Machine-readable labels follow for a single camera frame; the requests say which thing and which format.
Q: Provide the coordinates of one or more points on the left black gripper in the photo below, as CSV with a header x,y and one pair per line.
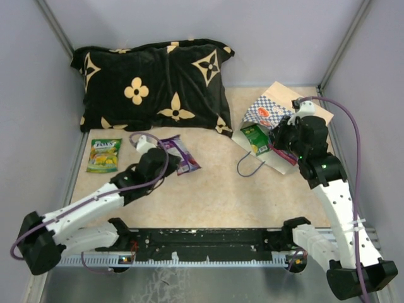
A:
x,y
174,161

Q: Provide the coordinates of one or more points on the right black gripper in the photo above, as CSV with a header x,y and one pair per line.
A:
x,y
277,132

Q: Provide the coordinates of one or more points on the purple snack packet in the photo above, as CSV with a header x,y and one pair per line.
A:
x,y
176,147

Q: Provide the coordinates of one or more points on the yellow green snack packet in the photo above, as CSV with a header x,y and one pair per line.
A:
x,y
257,138

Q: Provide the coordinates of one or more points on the green Fox's candy bag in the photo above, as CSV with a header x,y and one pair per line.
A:
x,y
104,155

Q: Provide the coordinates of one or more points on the blue checkered paper bag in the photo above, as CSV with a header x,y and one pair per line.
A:
x,y
267,111

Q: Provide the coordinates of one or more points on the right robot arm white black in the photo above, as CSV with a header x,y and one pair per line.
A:
x,y
353,265

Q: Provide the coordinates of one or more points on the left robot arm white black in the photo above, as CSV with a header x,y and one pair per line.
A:
x,y
43,240

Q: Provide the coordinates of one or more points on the black pillow with beige flowers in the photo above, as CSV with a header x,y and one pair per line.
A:
x,y
167,84

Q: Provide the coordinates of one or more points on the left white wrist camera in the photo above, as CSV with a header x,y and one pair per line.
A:
x,y
142,145

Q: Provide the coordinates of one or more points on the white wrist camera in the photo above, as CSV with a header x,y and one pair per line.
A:
x,y
302,109
142,145

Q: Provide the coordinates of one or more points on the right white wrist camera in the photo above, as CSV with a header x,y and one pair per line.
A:
x,y
302,109

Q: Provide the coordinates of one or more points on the white slotted cable duct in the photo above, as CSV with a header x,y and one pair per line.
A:
x,y
122,261

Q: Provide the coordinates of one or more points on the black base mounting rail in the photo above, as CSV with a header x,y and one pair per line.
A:
x,y
204,244

